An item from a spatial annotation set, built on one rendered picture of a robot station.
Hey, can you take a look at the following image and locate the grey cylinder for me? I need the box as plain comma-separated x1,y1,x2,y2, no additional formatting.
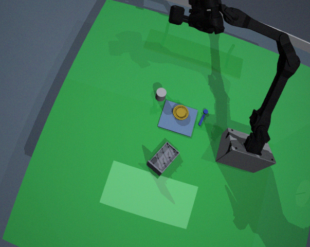
155,87,167,101

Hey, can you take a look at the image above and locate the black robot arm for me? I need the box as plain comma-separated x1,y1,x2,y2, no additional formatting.
189,0,300,156

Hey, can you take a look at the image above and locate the golden yellow round plate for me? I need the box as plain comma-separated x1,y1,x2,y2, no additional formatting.
173,105,189,120

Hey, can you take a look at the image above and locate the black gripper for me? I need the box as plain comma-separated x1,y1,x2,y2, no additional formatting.
169,5,214,33

